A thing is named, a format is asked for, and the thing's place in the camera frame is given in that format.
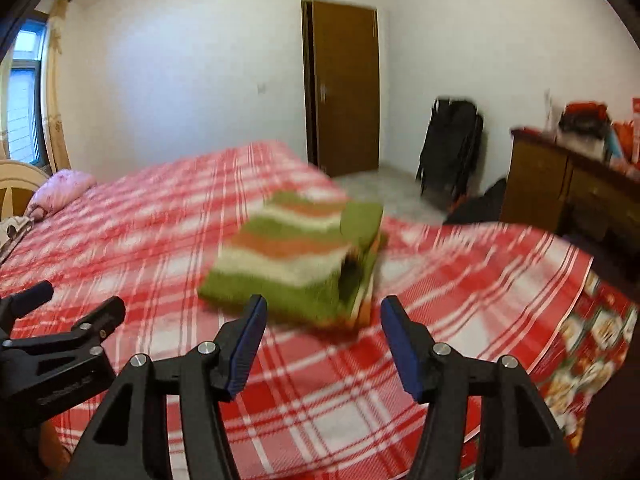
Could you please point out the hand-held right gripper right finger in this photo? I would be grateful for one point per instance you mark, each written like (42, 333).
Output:
(400, 345)

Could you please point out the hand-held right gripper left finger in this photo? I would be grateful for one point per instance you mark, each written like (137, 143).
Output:
(245, 345)

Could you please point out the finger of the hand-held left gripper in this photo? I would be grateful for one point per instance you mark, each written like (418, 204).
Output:
(35, 296)
(107, 312)

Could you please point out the green striped knit sweater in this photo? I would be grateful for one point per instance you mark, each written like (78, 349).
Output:
(280, 260)

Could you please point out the pile of red dark clothes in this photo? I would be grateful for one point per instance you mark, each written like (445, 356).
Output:
(582, 120)

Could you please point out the white brown patterned pillow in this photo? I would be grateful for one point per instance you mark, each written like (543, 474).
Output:
(12, 232)

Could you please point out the red white plaid blanket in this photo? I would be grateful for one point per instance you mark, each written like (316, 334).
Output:
(165, 220)

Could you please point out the pink pillow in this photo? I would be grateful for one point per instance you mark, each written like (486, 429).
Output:
(62, 187)

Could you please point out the cream wooden headboard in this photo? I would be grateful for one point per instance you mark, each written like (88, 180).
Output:
(20, 180)

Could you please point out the black bag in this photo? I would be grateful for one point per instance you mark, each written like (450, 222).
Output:
(475, 207)

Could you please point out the yellow patterned curtain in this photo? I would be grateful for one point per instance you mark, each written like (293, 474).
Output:
(57, 110)

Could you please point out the green red printed bed sheet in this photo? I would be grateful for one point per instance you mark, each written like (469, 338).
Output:
(590, 340)

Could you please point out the window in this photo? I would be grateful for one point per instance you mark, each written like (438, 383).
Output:
(25, 105)

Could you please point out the brown wooden dresser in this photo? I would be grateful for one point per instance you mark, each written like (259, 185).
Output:
(535, 180)

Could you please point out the brown wooden door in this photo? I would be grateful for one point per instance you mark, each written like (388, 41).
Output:
(345, 85)

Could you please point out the red packet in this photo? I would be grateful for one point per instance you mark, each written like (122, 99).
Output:
(627, 135)

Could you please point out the white wall switch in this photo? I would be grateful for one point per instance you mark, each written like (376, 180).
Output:
(261, 88)

